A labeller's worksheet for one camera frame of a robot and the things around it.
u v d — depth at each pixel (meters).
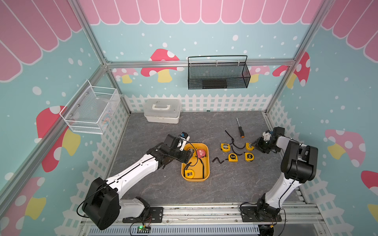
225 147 0.97
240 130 1.09
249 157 0.93
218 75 0.93
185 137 0.74
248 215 0.74
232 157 0.92
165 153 0.62
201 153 0.94
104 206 0.40
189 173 0.85
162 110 1.06
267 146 0.85
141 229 0.73
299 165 0.53
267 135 0.93
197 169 0.89
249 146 0.97
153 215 0.74
